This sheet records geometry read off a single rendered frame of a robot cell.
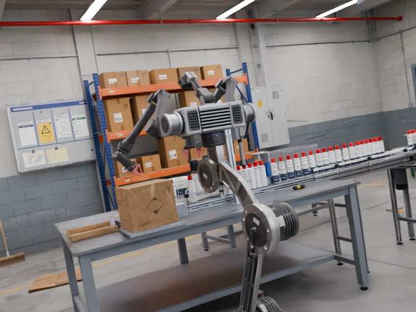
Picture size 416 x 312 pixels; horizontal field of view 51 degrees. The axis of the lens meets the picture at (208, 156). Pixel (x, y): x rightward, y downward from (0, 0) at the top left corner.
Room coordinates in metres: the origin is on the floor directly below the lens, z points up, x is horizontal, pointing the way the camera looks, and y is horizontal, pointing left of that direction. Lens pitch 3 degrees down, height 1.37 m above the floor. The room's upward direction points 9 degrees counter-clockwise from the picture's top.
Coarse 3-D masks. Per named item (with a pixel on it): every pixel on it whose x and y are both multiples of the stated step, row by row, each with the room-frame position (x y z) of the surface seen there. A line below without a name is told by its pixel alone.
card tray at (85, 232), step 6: (102, 222) 3.04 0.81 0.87; (108, 222) 3.06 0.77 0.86; (78, 228) 2.97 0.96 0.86; (84, 228) 2.99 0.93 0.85; (90, 228) 3.00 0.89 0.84; (96, 228) 3.02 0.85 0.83; (102, 228) 2.79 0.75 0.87; (108, 228) 2.80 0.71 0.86; (114, 228) 2.82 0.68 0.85; (72, 234) 2.95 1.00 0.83; (78, 234) 2.73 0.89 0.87; (84, 234) 2.74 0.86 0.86; (90, 234) 2.75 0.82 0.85; (96, 234) 2.77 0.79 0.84; (102, 234) 2.78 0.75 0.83; (72, 240) 2.71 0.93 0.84; (78, 240) 2.72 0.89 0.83
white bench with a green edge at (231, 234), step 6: (294, 168) 5.03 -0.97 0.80; (312, 204) 5.96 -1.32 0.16; (318, 204) 5.87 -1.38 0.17; (324, 204) 5.64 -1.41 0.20; (336, 204) 5.58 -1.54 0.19; (342, 204) 5.49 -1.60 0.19; (306, 210) 5.47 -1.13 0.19; (312, 210) 5.52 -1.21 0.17; (228, 228) 4.53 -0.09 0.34; (204, 234) 5.06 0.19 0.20; (228, 234) 4.55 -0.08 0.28; (234, 234) 4.92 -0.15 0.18; (204, 240) 5.06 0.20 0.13; (216, 240) 4.82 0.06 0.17; (222, 240) 4.70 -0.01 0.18; (228, 240) 4.60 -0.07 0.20; (234, 240) 4.54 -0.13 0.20; (204, 246) 5.07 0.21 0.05; (234, 246) 4.53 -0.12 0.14
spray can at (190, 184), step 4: (188, 176) 3.17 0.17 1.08; (188, 180) 3.18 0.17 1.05; (192, 180) 3.17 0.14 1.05; (188, 184) 3.17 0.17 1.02; (192, 184) 3.16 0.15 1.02; (188, 188) 3.17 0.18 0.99; (192, 188) 3.16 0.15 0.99; (192, 192) 3.16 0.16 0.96; (192, 196) 3.16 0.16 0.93; (192, 200) 3.16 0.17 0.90; (196, 200) 3.18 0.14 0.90
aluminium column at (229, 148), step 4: (228, 132) 3.15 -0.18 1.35; (228, 140) 3.16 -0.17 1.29; (228, 144) 3.14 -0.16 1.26; (232, 144) 3.16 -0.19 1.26; (228, 148) 3.14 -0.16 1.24; (232, 148) 3.15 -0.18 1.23; (228, 152) 3.14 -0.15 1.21; (232, 152) 3.15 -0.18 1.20; (228, 156) 3.15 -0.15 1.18; (232, 156) 3.15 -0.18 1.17; (228, 160) 3.17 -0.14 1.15; (232, 160) 3.16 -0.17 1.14; (232, 164) 3.15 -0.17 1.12; (232, 192) 3.18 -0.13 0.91; (236, 200) 3.14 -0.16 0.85
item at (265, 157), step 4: (268, 152) 3.53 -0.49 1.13; (252, 156) 3.54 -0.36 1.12; (256, 156) 3.55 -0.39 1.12; (260, 156) 3.61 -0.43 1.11; (264, 156) 3.58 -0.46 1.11; (268, 156) 3.53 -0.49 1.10; (260, 160) 3.60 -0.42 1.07; (264, 160) 3.59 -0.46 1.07; (268, 160) 3.54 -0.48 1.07; (264, 164) 3.60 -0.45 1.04; (268, 176) 3.50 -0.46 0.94; (268, 180) 3.48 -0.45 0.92; (272, 180) 3.50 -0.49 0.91
